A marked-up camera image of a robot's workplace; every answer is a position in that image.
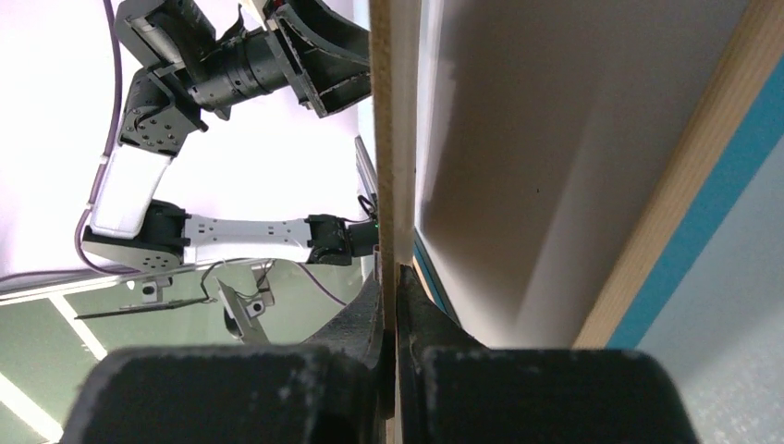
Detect wooden picture frame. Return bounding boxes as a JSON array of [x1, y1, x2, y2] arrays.
[[389, 1, 783, 349]]

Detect colourful printed photo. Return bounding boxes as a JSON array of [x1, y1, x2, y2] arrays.
[[419, 1, 747, 348]]

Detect aluminium rail front frame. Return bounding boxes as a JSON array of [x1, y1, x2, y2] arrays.
[[1, 259, 276, 344]]

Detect brown cardboard backing board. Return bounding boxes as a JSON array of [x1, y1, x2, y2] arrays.
[[369, 0, 397, 332]]

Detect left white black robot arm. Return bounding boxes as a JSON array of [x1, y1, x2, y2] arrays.
[[79, 1, 379, 272]]

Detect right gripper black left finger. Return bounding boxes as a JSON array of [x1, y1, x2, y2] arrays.
[[62, 279, 385, 443]]

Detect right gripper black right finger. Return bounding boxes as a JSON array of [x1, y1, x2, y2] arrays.
[[396, 266, 698, 443]]

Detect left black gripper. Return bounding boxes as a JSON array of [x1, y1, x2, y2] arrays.
[[186, 0, 372, 120]]

